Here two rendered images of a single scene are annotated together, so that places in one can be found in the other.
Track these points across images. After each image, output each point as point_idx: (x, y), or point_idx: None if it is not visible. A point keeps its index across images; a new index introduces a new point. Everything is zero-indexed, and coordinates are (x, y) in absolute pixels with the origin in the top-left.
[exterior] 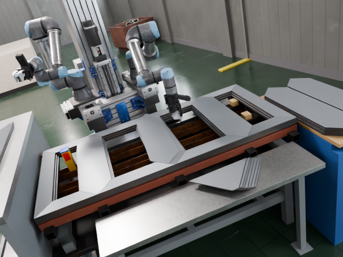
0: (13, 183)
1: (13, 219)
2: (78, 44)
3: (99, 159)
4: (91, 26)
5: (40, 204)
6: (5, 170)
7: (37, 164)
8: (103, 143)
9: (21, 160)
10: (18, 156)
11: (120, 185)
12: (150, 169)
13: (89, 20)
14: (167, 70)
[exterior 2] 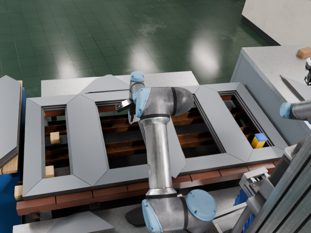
0: (258, 68)
1: (243, 61)
2: None
3: (214, 117)
4: (291, 146)
5: (244, 90)
6: (276, 79)
7: (284, 137)
8: (219, 143)
9: (276, 94)
10: (279, 91)
11: (185, 86)
12: None
13: (299, 141)
14: (136, 72)
